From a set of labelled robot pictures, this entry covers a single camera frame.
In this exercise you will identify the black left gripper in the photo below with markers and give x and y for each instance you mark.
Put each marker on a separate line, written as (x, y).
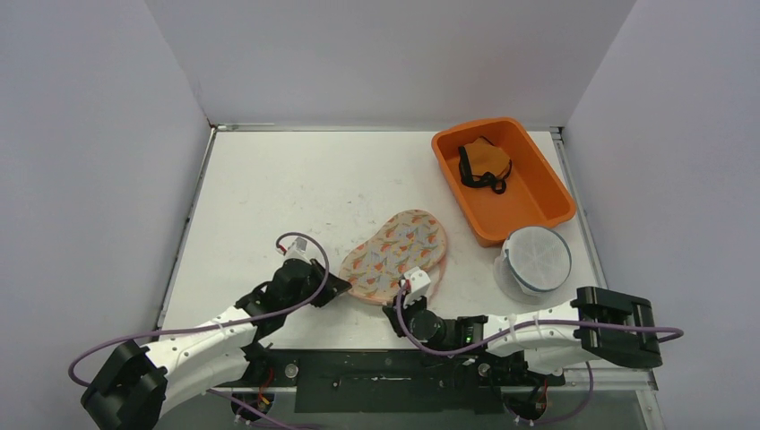
(334, 287)

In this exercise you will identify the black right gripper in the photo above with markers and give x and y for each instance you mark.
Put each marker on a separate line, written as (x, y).
(412, 305)

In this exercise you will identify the pink carrot-print laundry bag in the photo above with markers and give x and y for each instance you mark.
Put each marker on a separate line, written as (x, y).
(409, 239)

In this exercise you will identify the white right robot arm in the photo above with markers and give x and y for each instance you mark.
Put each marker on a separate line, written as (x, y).
(598, 324)

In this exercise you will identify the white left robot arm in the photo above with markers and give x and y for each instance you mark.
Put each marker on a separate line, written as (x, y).
(138, 384)

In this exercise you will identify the white mesh cylindrical laundry bag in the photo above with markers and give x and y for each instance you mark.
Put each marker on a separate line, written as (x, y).
(533, 263)

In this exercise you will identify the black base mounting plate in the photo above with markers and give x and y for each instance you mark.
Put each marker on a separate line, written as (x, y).
(396, 380)

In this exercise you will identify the orange plastic bin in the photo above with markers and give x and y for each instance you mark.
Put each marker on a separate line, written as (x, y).
(535, 194)

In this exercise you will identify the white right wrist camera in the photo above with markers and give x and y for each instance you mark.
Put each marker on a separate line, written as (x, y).
(415, 284)

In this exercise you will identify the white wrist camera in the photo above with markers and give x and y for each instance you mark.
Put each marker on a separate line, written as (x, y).
(415, 284)
(297, 250)

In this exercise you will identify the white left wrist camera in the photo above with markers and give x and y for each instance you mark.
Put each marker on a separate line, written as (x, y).
(297, 250)

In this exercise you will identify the orange bra with black straps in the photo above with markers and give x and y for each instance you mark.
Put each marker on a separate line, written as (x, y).
(484, 165)

